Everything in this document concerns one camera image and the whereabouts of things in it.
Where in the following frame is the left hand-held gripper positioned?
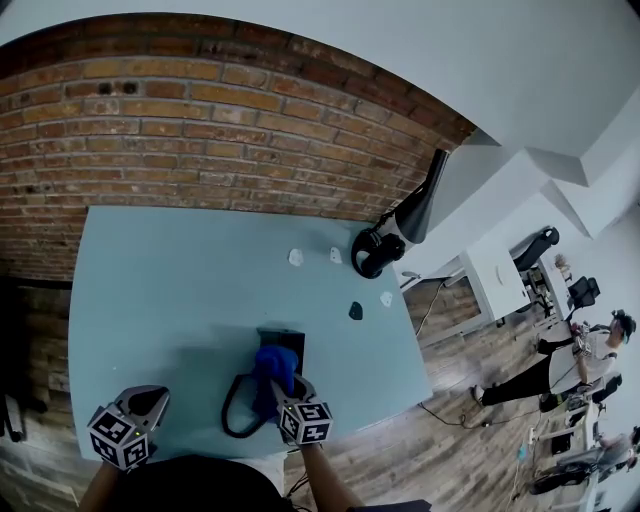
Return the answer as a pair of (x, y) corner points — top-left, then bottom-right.
(86, 385), (170, 472)

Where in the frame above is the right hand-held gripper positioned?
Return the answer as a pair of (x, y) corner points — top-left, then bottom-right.
(268, 373), (334, 447)

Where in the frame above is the white desk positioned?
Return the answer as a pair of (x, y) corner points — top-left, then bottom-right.
(399, 238), (531, 331)

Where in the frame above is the black headset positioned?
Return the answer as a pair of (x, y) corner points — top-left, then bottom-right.
(350, 225), (406, 279)

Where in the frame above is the person's left forearm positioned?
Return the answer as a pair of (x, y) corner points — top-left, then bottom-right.
(77, 458), (132, 512)

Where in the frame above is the blue cloth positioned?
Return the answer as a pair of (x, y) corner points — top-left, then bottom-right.
(251, 344), (300, 426)

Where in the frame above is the person's black clothing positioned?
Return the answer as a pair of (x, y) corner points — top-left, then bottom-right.
(84, 453), (431, 512)

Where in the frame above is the person's right forearm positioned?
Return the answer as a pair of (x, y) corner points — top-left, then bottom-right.
(297, 442), (366, 512)

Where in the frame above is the black wheeled equipment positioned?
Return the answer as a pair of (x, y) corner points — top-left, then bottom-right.
(530, 457), (601, 496)

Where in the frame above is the black mesh chair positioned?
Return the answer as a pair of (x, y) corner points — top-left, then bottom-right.
(567, 275), (601, 314)

